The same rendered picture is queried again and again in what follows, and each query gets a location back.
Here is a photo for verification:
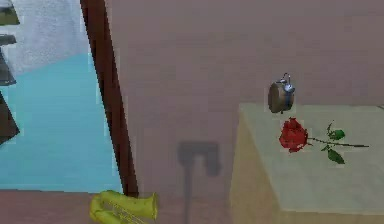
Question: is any red rose with green stem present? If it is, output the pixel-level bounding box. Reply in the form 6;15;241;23
278;116;370;165

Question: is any yellow brass horn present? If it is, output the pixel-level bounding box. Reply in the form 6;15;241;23
88;189;160;224

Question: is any pale wooden table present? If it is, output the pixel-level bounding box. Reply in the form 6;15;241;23
229;102;384;224

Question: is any dark shelf unit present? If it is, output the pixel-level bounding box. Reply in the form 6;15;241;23
0;0;21;146

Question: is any dark brown door frame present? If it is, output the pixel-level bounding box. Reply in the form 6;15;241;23
79;0;140;198

